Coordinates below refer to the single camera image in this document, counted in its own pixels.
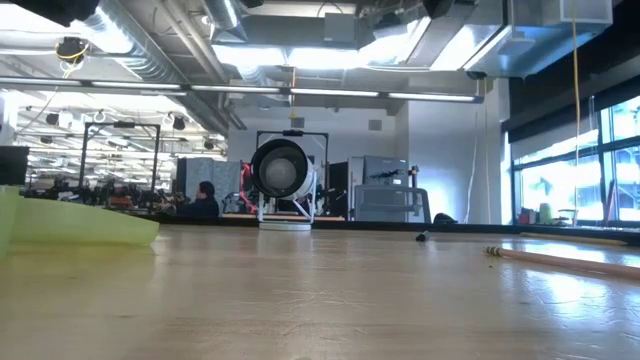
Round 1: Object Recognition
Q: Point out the grey partition panel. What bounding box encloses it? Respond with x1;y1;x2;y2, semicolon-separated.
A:
175;157;241;217

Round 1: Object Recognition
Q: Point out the grey ceiling unit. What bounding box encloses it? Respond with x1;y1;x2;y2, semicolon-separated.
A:
323;12;359;44

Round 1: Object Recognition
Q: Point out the black gantry stand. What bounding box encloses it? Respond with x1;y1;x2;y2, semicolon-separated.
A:
79;121;161;194

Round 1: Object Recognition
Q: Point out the black monitor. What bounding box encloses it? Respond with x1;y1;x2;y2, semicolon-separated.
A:
0;145;30;185

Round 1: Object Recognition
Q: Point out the distant cluttered workbench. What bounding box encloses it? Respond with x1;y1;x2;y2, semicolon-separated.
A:
29;174;171;210

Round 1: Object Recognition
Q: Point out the black screen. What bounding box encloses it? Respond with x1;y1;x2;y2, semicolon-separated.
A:
328;160;351;219

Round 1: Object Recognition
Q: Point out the yellow cable coil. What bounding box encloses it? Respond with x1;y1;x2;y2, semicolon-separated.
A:
54;35;92;66

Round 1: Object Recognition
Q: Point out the person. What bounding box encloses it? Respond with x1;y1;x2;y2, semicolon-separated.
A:
175;180;221;220

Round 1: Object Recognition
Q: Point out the ceiling tube light bar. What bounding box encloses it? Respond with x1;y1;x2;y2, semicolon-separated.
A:
0;74;484;104

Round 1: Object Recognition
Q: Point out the green translucent supply box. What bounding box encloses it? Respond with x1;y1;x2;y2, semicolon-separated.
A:
0;184;160;257

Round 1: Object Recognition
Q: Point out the red cable bundle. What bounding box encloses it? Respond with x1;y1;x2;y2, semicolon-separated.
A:
239;162;257;214

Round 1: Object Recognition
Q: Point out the grey cabinet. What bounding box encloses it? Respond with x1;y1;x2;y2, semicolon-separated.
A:
349;155;409;187

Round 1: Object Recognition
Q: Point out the white hanging cord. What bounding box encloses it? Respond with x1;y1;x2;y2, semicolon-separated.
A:
463;124;482;224

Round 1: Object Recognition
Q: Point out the silver spiral air duct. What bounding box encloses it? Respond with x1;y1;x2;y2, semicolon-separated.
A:
69;0;246;134

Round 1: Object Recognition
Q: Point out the natural wood pencil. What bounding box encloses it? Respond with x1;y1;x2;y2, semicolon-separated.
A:
482;244;640;282

